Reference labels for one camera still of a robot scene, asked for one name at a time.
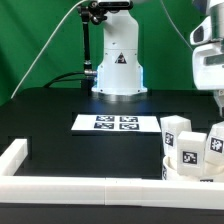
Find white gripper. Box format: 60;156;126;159
190;16;224;117

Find white round stool seat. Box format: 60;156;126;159
162;156;224;182

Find white marker sheet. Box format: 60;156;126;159
71;114;161;133

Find white front fence wall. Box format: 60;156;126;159
0;176;224;210

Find white fence wall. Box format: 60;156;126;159
0;176;224;210
0;139;28;176

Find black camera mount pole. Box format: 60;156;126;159
77;4;108;71

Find black camera on mount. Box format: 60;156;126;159
94;0;133;10

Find white cable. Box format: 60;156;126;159
10;0;88;100

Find black cables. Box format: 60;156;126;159
43;69;98;89

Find white left fence wall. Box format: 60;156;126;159
0;139;28;176

